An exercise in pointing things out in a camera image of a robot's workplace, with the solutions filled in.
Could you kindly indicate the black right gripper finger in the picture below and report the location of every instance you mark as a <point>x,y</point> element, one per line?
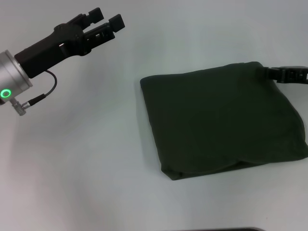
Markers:
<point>272,73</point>

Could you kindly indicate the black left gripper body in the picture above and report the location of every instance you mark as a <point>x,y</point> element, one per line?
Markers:
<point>45,51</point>

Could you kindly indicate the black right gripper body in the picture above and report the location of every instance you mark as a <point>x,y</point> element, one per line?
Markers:
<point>294,75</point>

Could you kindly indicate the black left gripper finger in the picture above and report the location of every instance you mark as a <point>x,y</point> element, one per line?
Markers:
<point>90,16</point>
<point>106,31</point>

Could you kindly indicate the dark green printed T-shirt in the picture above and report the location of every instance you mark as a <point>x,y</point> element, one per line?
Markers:
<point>216,120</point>

